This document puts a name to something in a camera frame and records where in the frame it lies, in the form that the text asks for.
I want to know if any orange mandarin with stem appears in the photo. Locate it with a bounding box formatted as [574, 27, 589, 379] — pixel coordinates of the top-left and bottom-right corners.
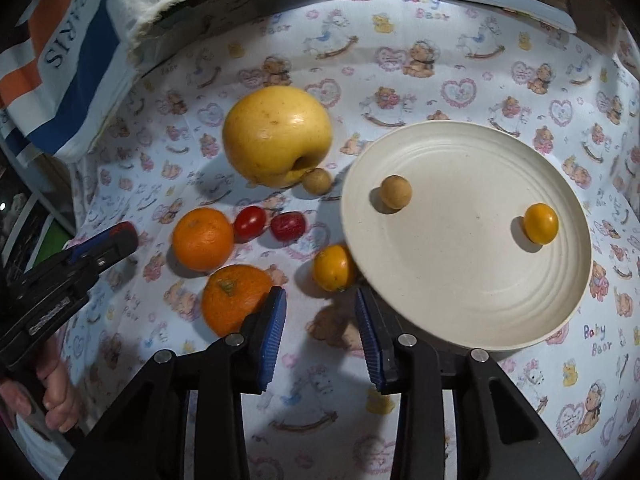
[201, 264, 273, 337]

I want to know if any red cherry tomato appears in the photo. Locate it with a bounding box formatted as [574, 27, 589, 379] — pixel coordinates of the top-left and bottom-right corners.
[270, 211, 307, 243]
[233, 206, 267, 243]

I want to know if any brown longan front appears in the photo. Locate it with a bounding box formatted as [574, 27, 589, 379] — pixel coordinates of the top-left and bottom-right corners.
[378, 174, 412, 210]

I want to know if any brown longan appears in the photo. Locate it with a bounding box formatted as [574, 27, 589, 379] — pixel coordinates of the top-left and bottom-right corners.
[302, 168, 333, 196]
[378, 174, 412, 210]

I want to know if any large yellow grapefruit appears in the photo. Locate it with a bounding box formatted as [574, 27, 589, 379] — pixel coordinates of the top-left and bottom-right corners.
[222, 86, 333, 188]

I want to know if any small yellow orange tomato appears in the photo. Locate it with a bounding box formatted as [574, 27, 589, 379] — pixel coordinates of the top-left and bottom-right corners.
[523, 203, 559, 245]

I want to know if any person's left hand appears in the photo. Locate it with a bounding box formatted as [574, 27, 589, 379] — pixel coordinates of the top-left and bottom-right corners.
[1, 336, 85, 434]

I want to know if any cream round plate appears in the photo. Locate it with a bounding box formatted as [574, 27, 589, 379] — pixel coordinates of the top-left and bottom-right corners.
[341, 120, 592, 352]

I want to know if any baby bear printed sheet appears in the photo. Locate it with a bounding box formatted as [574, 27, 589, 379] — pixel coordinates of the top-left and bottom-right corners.
[8, 0, 640, 480]

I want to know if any brown longan near grapefruit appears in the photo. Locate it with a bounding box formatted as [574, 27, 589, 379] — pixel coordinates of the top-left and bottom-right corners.
[302, 168, 333, 196]

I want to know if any striped Paris blanket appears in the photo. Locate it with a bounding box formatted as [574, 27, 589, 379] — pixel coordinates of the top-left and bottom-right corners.
[1, 0, 182, 164]

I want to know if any white remote control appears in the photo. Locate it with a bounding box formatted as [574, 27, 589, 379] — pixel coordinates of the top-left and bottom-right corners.
[430, 0, 580, 35]

